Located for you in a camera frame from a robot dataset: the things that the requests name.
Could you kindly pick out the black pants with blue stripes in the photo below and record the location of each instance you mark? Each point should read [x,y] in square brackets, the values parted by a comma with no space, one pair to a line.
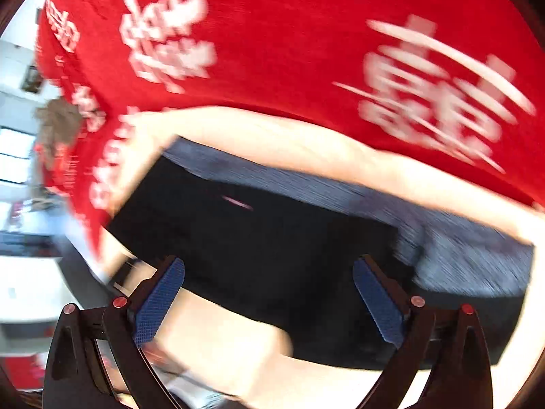
[276,243]

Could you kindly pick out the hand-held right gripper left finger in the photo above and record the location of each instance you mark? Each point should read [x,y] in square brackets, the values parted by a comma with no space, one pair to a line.
[159,302]

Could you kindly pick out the brown fuzzy object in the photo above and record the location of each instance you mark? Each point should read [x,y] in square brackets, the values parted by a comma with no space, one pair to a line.
[57,121]

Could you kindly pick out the red printed blanket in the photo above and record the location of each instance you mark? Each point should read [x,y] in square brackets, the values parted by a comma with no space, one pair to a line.
[276,42]

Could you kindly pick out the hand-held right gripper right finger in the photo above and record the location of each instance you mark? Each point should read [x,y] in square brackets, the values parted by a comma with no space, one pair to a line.
[379,306]

